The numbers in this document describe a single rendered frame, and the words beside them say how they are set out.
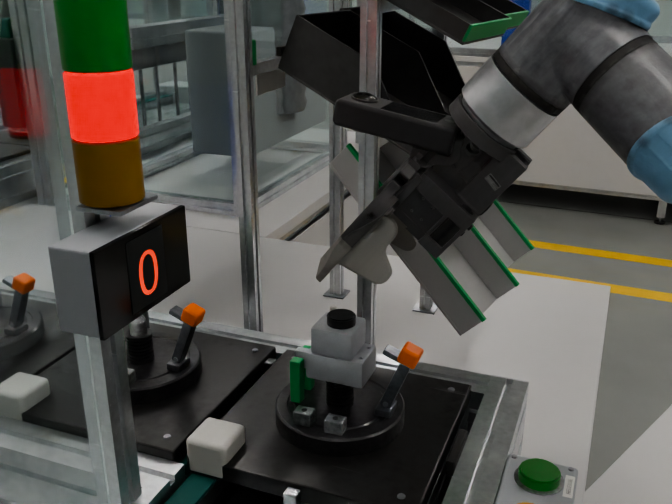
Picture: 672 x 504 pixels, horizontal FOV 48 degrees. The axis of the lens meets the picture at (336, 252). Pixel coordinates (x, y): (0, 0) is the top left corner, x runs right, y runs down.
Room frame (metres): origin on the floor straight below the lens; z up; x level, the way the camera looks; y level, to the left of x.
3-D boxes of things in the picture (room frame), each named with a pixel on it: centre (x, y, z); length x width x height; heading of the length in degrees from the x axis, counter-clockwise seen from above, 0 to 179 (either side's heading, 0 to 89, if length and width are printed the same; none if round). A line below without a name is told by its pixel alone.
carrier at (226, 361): (0.79, 0.23, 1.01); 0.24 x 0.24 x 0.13; 69
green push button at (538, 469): (0.60, -0.20, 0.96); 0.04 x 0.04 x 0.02
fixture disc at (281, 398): (0.69, 0.00, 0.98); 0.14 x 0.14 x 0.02
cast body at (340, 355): (0.70, 0.00, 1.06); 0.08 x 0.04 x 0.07; 68
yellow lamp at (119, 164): (0.56, 0.18, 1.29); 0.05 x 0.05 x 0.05
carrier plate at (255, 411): (0.69, 0.00, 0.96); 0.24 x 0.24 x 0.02; 69
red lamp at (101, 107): (0.56, 0.18, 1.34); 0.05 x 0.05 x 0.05
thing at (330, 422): (0.64, 0.00, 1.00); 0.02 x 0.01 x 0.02; 69
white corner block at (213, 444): (0.64, 0.12, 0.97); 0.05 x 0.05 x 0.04; 69
